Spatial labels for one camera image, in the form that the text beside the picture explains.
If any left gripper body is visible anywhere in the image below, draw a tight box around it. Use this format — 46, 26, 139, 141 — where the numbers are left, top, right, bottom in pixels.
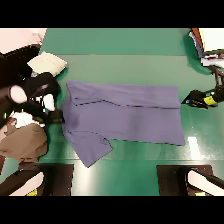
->
49, 109, 66, 125

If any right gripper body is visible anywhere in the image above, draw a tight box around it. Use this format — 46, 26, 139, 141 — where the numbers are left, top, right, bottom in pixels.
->
181, 89, 220, 110

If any purple shirt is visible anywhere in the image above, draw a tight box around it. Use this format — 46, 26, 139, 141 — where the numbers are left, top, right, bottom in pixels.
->
61, 79, 186, 169

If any white garment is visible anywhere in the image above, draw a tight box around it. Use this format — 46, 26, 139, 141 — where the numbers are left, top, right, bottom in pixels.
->
9, 111, 46, 130

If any brown garment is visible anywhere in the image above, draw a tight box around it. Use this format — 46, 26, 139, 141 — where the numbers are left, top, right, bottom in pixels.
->
0, 122, 50, 166

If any cream garment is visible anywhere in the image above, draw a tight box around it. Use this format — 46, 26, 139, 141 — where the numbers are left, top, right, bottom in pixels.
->
26, 51, 69, 77

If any heap of clothes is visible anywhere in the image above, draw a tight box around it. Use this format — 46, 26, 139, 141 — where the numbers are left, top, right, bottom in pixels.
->
188, 27, 224, 68

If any black garment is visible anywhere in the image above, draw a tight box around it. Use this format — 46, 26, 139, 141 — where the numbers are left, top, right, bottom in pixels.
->
0, 44, 43, 90

